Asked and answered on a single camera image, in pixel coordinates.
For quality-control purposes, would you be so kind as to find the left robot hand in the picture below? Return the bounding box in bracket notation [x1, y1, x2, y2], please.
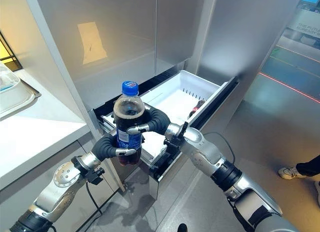
[91, 135, 137, 162]

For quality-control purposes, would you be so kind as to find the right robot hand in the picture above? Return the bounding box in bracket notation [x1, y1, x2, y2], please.
[126, 103, 172, 137]

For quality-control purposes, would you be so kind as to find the cola bottle with blue cap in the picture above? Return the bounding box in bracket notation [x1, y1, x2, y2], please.
[113, 80, 147, 166]

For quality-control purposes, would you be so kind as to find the white refrigerator drawer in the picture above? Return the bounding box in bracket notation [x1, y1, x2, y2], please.
[93, 69, 238, 200]

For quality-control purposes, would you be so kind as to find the silver refrigerator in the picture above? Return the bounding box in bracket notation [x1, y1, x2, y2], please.
[23, 0, 305, 200]

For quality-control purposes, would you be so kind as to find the dark cola bottle red label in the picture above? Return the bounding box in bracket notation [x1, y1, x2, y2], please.
[187, 98, 206, 117]

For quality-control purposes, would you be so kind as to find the white counter cabinet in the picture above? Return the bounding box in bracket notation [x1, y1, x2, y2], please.
[0, 68, 126, 232]

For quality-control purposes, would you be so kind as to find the steel sink basin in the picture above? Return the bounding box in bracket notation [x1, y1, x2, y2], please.
[0, 78, 42, 117]

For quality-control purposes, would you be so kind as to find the clear plastic container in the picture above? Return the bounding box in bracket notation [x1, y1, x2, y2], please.
[0, 61, 21, 98]

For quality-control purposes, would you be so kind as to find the black framed yellow window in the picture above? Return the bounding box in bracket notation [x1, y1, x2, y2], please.
[0, 30, 23, 72]

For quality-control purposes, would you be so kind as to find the person's foot in white shoe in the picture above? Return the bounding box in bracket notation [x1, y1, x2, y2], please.
[278, 166, 304, 180]

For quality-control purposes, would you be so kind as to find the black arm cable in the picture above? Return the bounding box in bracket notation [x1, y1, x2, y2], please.
[85, 181, 103, 215]

